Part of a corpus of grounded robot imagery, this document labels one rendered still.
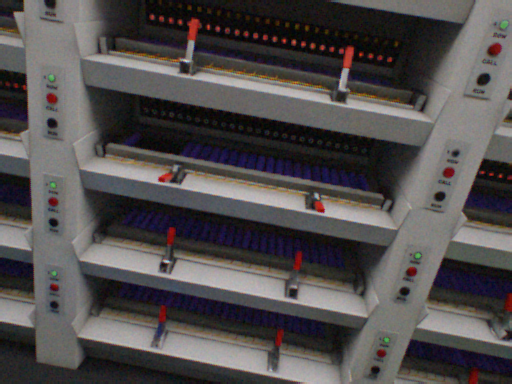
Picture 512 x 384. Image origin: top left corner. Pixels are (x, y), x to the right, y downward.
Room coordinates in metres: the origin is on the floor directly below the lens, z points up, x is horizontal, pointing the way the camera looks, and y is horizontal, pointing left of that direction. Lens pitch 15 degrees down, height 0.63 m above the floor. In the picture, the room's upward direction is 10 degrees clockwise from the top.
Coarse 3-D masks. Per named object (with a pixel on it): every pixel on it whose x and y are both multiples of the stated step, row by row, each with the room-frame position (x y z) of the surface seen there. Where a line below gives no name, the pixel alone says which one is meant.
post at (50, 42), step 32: (32, 0) 0.50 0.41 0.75; (64, 0) 0.50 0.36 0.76; (96, 0) 0.55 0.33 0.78; (128, 0) 0.65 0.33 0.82; (32, 32) 0.50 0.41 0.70; (64, 32) 0.50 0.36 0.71; (32, 64) 0.50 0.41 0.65; (64, 64) 0.50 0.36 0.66; (32, 96) 0.50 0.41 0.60; (64, 96) 0.50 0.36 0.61; (96, 96) 0.55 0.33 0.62; (128, 96) 0.67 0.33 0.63; (32, 128) 0.50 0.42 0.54; (64, 128) 0.50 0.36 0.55; (32, 160) 0.50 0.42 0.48; (64, 160) 0.50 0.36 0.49; (32, 192) 0.50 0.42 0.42; (96, 192) 0.56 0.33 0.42; (64, 256) 0.50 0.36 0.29; (64, 320) 0.50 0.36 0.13; (64, 352) 0.50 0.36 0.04
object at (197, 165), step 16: (112, 144) 0.56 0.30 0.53; (144, 160) 0.55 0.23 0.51; (160, 160) 0.55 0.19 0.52; (176, 160) 0.54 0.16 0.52; (192, 160) 0.55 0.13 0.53; (240, 176) 0.54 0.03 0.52; (256, 176) 0.54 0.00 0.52; (272, 176) 0.54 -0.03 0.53; (288, 176) 0.55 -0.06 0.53; (288, 192) 0.53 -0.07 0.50; (320, 192) 0.54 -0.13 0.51; (336, 192) 0.54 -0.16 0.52; (352, 192) 0.54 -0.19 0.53; (368, 192) 0.55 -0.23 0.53
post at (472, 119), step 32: (480, 0) 0.49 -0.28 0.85; (416, 32) 0.68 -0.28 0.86; (448, 32) 0.54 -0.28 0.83; (480, 32) 0.49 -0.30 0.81; (416, 64) 0.63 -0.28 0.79; (448, 64) 0.51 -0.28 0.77; (448, 128) 0.49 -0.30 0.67; (480, 128) 0.49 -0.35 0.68; (416, 160) 0.51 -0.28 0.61; (480, 160) 0.49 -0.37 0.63; (416, 192) 0.49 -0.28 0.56; (416, 224) 0.49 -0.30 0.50; (448, 224) 0.49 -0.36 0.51; (384, 256) 0.51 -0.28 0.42; (384, 288) 0.49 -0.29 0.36; (416, 288) 0.49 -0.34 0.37; (384, 320) 0.49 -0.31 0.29; (416, 320) 0.49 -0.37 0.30; (352, 352) 0.51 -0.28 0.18
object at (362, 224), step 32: (96, 128) 0.55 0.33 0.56; (128, 128) 0.68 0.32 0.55; (192, 128) 0.67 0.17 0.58; (96, 160) 0.54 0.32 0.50; (352, 160) 0.66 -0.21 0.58; (384, 160) 0.64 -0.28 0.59; (128, 192) 0.51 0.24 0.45; (160, 192) 0.51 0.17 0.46; (192, 192) 0.50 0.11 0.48; (224, 192) 0.51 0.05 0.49; (256, 192) 0.52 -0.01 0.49; (384, 192) 0.55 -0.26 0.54; (288, 224) 0.51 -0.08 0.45; (320, 224) 0.50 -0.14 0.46; (352, 224) 0.49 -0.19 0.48; (384, 224) 0.50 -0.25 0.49
